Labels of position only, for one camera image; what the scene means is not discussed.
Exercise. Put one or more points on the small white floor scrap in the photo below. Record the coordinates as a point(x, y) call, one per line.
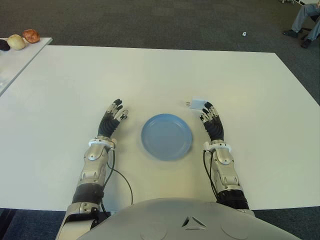
point(244, 34)

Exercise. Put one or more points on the white side table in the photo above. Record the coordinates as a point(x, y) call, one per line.
point(22, 57)

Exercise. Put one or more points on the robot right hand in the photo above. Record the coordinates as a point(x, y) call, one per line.
point(214, 128)

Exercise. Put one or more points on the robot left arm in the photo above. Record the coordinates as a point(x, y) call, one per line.
point(92, 162)

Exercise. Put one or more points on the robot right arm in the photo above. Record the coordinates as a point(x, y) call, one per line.
point(227, 172)

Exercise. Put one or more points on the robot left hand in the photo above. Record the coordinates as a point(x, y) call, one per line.
point(108, 126)

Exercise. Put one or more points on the white charger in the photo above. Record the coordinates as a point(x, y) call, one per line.
point(196, 103)

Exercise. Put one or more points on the blue plate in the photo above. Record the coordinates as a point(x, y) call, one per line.
point(167, 137)

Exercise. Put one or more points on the silver robot torso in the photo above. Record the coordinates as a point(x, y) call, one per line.
point(175, 220)

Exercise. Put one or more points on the brown bread roll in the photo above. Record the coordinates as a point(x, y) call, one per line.
point(31, 36)

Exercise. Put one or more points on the dark purple fruit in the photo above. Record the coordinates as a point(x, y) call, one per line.
point(3, 45)

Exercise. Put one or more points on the seated person in jeans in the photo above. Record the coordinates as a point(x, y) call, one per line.
point(300, 20)

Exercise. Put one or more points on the pale bread roll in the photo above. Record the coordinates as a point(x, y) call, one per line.
point(16, 42)

